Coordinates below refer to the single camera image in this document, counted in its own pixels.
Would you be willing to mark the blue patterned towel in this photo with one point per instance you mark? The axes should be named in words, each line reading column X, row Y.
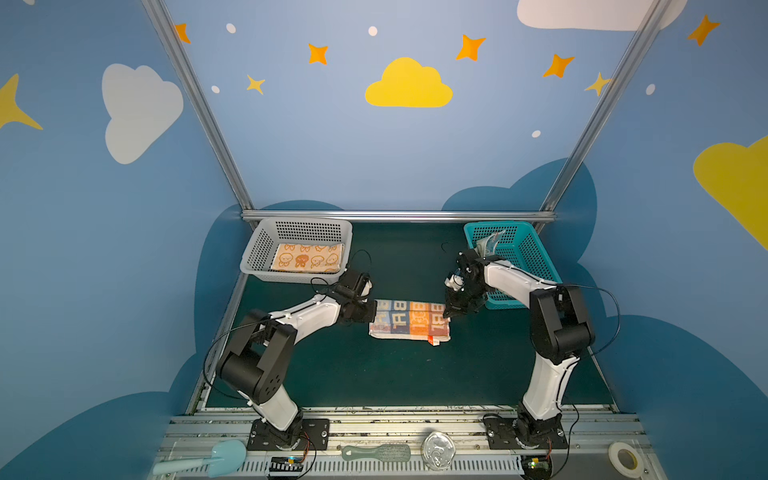
column 487, row 246

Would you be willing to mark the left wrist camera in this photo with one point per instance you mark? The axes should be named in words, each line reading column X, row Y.
column 358, row 284

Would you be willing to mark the aluminium frame post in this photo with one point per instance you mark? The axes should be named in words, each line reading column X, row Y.
column 641, row 42
column 161, row 20

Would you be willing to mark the orange white patterned towel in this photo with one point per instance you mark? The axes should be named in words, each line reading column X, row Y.
column 301, row 258

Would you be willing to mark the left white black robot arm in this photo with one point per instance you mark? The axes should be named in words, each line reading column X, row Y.
column 255, row 361

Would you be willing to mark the aluminium front rail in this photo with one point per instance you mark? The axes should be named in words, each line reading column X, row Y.
column 590, row 430

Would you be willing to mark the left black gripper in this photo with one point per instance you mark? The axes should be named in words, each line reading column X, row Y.
column 363, row 309

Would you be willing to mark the cream rabbit lettered towel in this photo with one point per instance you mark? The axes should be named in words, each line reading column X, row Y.
column 410, row 320

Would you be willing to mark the teal perforated plastic basket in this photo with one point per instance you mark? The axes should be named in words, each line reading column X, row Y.
column 519, row 244

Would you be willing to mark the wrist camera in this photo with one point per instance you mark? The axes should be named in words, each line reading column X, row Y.
column 358, row 284
column 468, row 263

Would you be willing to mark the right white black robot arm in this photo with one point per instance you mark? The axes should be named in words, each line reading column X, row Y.
column 560, row 332

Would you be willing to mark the left small circuit board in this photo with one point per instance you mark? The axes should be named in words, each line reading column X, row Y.
column 285, row 467

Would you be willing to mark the right small circuit board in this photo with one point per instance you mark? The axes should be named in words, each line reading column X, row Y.
column 536, row 468

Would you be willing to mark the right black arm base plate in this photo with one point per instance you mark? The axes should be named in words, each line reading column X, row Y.
column 501, row 435

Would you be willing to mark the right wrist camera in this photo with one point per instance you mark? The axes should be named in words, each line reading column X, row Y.
column 468, row 263

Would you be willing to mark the white perforated plastic basket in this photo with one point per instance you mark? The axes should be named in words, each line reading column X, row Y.
column 262, row 246

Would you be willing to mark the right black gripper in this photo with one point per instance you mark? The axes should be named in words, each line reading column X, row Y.
column 458, row 298

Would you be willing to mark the small circuit board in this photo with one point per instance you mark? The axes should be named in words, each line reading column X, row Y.
column 285, row 467
column 536, row 468

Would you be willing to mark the green plastic brush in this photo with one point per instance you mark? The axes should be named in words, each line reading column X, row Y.
column 388, row 453

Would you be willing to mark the aluminium frame right post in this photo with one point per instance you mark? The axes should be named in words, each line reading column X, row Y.
column 641, row 42

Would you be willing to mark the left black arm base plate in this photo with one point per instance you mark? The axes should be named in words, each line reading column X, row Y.
column 315, row 433

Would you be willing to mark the white tape roll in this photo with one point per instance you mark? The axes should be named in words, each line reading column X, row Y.
column 626, row 460

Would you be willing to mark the aluminium frame left post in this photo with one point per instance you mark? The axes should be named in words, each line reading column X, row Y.
column 161, row 20

